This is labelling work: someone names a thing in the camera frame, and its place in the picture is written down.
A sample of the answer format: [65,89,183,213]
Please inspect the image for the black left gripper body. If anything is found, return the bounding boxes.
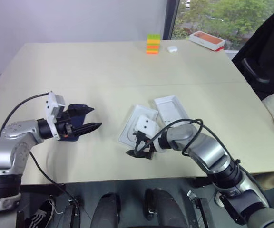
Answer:
[56,109,85,139]

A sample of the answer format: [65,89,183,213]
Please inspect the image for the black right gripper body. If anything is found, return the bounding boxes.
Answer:
[133,132,157,155]

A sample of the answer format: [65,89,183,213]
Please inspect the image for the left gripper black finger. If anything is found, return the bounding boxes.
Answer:
[74,122,103,137]
[68,104,95,115]

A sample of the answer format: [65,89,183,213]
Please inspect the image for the white phone box base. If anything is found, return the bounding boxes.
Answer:
[117,104,158,149]

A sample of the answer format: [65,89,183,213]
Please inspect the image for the white phone box lid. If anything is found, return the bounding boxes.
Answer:
[153,95,192,126]

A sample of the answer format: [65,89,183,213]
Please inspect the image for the white orange phone box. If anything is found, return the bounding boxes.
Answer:
[189,30,226,51]

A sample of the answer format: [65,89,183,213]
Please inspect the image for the dark rounded shape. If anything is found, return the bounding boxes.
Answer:
[144,187,188,228]
[90,192,121,228]

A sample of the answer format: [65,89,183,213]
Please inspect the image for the black bar with metal clamp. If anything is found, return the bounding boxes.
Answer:
[186,190,215,228]

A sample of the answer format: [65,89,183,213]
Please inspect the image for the green orange toy block stack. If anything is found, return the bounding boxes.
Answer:
[146,34,161,55]

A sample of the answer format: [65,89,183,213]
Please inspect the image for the dark office chair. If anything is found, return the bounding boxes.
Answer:
[232,1,274,100]

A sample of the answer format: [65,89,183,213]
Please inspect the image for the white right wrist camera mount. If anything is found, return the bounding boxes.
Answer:
[133,115,172,153]

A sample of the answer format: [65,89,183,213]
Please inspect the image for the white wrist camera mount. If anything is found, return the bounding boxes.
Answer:
[44,91,66,141]
[133,115,172,153]

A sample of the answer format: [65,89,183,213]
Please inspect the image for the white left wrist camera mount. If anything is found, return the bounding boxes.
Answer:
[44,91,66,141]

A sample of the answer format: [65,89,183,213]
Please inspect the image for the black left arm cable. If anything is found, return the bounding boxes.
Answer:
[0,92,80,207]

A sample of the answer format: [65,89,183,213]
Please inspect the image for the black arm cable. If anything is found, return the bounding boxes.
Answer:
[0,92,80,207]
[133,118,273,209]

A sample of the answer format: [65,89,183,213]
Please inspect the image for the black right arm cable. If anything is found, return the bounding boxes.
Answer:
[133,118,273,209]

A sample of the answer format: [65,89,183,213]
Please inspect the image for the dark window frame post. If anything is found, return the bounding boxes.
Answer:
[163,0,181,40]

